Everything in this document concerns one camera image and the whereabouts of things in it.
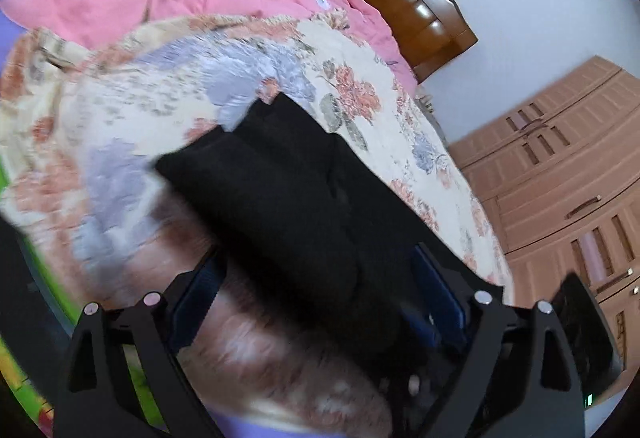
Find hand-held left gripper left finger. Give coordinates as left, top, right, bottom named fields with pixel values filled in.
left=52, top=248, right=228, bottom=438

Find purple cloth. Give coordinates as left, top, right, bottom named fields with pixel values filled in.
left=207, top=410, right=386, bottom=438

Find floral bed sheet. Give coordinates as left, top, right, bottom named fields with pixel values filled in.
left=0, top=13, right=516, bottom=424

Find black pants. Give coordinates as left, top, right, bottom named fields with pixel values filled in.
left=155, top=91, right=481, bottom=369

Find light wooden wardrobe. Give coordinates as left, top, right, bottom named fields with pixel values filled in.
left=447, top=56, right=640, bottom=399

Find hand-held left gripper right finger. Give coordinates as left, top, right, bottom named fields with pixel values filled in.
left=412, top=242, right=586, bottom=438

